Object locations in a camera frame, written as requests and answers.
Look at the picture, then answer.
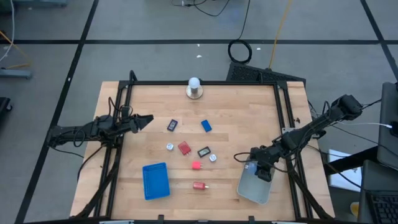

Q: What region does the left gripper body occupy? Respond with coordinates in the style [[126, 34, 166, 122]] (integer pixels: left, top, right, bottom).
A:
[[116, 113, 143, 135]]

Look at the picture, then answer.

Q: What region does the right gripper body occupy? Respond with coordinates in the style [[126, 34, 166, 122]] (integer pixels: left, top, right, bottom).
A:
[[249, 144, 280, 172]]

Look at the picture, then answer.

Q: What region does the light grey plastic bin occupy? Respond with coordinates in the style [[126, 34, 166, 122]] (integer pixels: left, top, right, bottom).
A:
[[236, 160, 275, 205]]

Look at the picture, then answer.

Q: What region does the red square box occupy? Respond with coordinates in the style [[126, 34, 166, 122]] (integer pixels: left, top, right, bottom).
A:
[[177, 141, 192, 156]]

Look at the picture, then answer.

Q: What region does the small black digital display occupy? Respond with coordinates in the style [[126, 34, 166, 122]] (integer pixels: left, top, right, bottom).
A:
[[197, 146, 212, 159]]

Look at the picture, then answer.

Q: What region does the blue rectangular block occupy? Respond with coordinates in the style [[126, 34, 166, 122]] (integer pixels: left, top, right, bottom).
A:
[[200, 119, 213, 133]]

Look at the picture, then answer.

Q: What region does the red plug charger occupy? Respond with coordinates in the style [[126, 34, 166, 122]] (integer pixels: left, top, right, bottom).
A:
[[192, 181, 210, 191]]

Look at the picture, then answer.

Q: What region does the blue plastic basket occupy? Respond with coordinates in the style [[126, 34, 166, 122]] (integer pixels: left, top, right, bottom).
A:
[[142, 162, 171, 201]]

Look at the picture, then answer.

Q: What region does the white bulb brass lamp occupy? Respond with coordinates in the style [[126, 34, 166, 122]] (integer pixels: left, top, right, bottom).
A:
[[185, 77, 204, 100]]

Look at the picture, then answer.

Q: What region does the black desk beam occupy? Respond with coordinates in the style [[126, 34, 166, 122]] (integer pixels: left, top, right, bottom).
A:
[[323, 146, 379, 175]]

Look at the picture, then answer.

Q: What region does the black perforated panel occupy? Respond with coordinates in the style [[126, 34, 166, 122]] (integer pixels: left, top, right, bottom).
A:
[[226, 62, 307, 84]]

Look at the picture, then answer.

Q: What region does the yellow round object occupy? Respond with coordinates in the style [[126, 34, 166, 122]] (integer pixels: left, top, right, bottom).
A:
[[349, 201, 361, 217]]

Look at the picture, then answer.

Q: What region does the grey laptop with keyboard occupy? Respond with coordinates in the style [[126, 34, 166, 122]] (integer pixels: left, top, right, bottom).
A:
[[357, 160, 398, 224]]

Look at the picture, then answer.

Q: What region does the grey metal bar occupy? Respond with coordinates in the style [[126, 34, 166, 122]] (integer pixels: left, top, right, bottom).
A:
[[0, 68, 34, 80]]

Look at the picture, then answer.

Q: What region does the grey monitor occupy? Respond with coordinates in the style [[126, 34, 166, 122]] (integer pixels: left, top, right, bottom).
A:
[[377, 81, 398, 171]]

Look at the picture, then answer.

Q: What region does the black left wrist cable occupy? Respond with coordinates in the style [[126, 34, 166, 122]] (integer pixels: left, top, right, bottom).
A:
[[107, 96, 134, 121]]

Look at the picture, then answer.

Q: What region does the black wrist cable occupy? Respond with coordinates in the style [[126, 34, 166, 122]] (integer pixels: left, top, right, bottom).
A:
[[233, 151, 289, 174], [107, 96, 134, 121]]

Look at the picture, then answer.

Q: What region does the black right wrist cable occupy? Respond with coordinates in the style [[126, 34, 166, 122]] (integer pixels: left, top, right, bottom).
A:
[[233, 151, 289, 174]]

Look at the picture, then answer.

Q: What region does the black aluminium table frame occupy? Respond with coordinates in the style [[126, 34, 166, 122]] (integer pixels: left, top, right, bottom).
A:
[[73, 70, 335, 224]]

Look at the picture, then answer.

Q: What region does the black coiled cable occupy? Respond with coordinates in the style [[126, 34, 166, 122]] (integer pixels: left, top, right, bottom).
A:
[[227, 0, 253, 65]]

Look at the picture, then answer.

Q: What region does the black cable with plug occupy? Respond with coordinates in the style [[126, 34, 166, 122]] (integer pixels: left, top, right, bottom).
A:
[[172, 0, 231, 17]]

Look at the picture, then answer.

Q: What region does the yellow hanging cable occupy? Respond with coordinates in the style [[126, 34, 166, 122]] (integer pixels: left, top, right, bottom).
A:
[[268, 0, 293, 70]]

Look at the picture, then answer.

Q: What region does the thin white cable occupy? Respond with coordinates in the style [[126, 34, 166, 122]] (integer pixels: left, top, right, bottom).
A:
[[0, 0, 16, 62]]

